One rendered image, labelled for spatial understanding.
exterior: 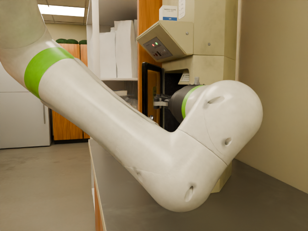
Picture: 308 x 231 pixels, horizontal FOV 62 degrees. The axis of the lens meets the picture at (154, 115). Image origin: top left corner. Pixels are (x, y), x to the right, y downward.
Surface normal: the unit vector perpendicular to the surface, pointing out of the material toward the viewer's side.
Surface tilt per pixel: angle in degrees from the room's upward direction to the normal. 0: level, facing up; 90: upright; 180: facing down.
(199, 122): 60
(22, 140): 90
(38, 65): 69
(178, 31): 90
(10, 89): 90
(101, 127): 82
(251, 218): 0
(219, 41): 90
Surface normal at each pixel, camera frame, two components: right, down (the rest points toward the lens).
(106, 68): -0.21, 0.21
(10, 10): 0.60, 0.73
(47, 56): 0.06, -0.56
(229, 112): -0.18, -0.10
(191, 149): -0.23, -0.34
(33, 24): 0.89, 0.40
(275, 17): -0.96, 0.04
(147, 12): 0.29, 0.12
